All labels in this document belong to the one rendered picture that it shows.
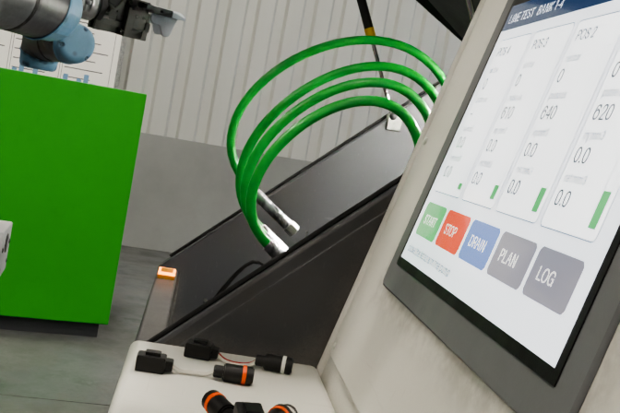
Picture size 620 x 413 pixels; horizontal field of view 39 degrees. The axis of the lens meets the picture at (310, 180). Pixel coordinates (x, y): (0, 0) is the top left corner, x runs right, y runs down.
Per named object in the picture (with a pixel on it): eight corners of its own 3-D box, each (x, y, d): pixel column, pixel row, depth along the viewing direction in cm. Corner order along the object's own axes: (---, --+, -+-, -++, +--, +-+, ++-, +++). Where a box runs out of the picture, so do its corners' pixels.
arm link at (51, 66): (31, 67, 170) (41, 10, 169) (10, 64, 179) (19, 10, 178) (70, 75, 175) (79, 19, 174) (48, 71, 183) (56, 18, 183)
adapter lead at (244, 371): (134, 371, 91) (137, 351, 90) (136, 365, 93) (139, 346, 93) (252, 388, 92) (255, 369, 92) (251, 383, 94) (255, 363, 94)
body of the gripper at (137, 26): (133, 36, 195) (82, 24, 187) (142, -3, 193) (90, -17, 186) (149, 41, 189) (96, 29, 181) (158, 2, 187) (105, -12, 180)
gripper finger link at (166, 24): (179, 40, 197) (142, 31, 191) (185, 14, 196) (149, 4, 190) (186, 42, 195) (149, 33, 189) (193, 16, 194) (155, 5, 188)
